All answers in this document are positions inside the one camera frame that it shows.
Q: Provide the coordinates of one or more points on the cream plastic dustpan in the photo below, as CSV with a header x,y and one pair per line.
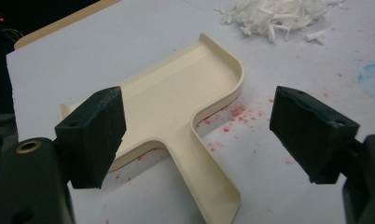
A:
x,y
176,93

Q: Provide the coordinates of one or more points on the pile of white paper shreds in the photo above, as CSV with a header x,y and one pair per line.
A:
x,y
269,15

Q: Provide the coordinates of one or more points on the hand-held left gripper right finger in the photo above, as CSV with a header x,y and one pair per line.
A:
x,y
313,137

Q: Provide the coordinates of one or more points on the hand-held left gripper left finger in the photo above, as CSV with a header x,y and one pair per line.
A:
x,y
89,137

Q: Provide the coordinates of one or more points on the white board sheet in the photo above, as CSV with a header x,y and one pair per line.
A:
x,y
114,46

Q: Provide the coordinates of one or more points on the wooden table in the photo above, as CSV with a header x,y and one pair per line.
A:
x,y
52,28

